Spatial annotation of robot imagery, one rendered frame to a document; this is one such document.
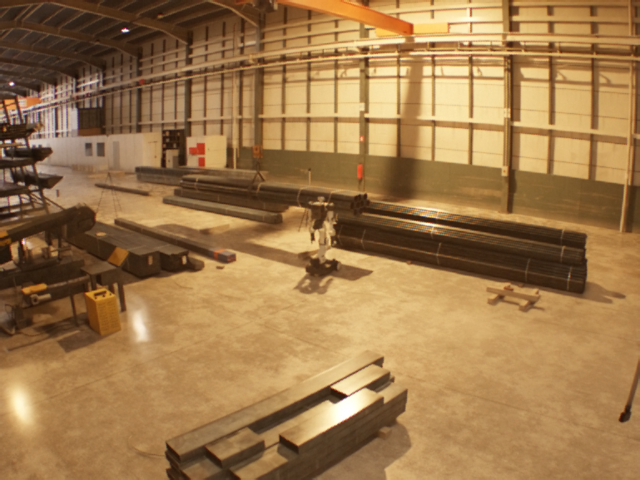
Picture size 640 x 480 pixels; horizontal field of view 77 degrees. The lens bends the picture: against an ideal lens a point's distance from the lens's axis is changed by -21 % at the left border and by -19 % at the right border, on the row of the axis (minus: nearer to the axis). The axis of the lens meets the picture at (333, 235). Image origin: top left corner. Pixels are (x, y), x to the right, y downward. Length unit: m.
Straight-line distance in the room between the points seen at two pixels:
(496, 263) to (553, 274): 1.25
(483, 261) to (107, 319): 6.96
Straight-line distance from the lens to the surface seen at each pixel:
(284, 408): 4.56
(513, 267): 9.70
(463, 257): 10.05
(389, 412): 4.94
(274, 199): 11.44
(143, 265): 9.82
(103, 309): 7.42
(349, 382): 4.95
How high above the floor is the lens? 3.03
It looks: 14 degrees down
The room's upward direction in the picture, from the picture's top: straight up
